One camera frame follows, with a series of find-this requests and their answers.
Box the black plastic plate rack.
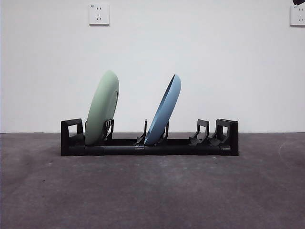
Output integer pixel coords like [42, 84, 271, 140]
[61, 118, 239, 157]

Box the white wall socket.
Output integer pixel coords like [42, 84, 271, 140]
[290, 5, 305, 27]
[89, 3, 110, 26]

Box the green round plate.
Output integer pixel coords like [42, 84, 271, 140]
[84, 69, 120, 146]

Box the blue round plate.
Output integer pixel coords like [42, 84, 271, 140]
[144, 73, 182, 146]

